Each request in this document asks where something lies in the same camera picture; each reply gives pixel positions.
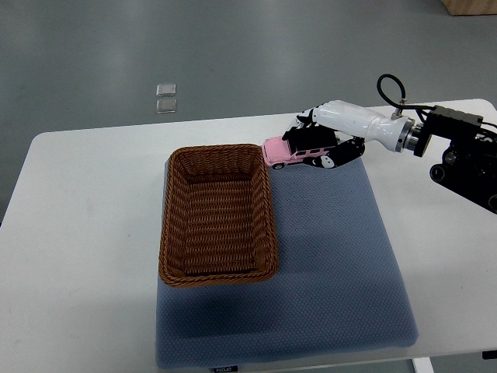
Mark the upper floor socket plate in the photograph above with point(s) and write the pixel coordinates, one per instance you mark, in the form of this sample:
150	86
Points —
165	89

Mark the brown wicker basket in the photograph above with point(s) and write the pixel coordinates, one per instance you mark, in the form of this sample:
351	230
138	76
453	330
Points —
218	225

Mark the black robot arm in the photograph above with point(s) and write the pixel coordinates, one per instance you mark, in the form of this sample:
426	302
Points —
468	165

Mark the pink toy car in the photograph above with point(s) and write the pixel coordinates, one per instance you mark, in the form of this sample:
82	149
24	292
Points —
298	144

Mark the blue grey cushion mat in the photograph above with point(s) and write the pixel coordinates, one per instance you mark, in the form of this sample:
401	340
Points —
337	289

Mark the white table leg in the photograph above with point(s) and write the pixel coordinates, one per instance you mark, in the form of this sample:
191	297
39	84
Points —
422	365

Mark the wooden cabinet corner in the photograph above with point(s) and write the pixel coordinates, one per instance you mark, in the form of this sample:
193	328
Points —
470	7

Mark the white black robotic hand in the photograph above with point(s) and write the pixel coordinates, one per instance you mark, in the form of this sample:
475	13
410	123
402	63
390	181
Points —
360	124

